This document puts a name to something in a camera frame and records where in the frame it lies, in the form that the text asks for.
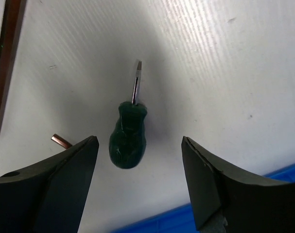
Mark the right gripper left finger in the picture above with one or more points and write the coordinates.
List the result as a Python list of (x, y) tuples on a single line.
[(49, 196)]

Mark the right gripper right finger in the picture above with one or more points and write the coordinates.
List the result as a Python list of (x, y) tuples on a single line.
[(249, 203)]

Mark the small brown hex key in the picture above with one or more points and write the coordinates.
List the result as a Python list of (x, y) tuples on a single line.
[(61, 141)]

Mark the green stubby screwdriver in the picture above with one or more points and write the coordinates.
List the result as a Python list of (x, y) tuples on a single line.
[(127, 143)]

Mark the large brown hex key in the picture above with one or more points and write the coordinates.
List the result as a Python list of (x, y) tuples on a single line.
[(13, 15)]

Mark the blue divided plastic bin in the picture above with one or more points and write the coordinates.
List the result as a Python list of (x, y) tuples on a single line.
[(204, 202)]

